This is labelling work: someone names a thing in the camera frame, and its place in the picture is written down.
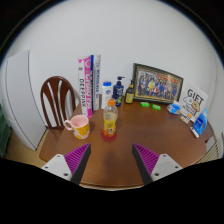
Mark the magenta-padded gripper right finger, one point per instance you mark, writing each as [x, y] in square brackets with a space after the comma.
[146, 159]

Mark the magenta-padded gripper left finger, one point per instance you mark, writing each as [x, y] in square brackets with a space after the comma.
[77, 159]

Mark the orange-capped juice bottle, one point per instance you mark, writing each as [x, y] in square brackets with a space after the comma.
[110, 121]

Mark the pink and yellow mug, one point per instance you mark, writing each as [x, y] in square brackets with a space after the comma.
[80, 128]

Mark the small green packet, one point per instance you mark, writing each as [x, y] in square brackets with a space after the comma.
[156, 107]
[145, 104]

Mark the white remote control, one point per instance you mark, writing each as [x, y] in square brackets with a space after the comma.
[194, 132]

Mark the small snack packet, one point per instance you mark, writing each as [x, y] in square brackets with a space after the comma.
[184, 118]

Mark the colourful puzzle cube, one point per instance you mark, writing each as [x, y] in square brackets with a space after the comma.
[189, 117]

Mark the blue detergent bottle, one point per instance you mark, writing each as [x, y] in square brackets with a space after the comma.
[200, 125]

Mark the small amber pump bottle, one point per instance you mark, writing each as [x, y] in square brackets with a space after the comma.
[129, 96]

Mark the brown wooden chair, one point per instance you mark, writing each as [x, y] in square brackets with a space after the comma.
[45, 100]

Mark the white radiator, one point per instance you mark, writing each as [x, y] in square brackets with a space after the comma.
[215, 150]

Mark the dark blue pump bottle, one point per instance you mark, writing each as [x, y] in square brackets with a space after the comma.
[118, 95]

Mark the white body wash bottle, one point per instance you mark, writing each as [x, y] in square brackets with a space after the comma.
[106, 95]

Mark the pink shuttlecock tube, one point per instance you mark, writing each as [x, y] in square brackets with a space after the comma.
[85, 86]

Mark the framed group photo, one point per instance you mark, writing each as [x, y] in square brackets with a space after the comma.
[156, 83]

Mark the green crate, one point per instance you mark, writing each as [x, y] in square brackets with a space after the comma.
[4, 133]

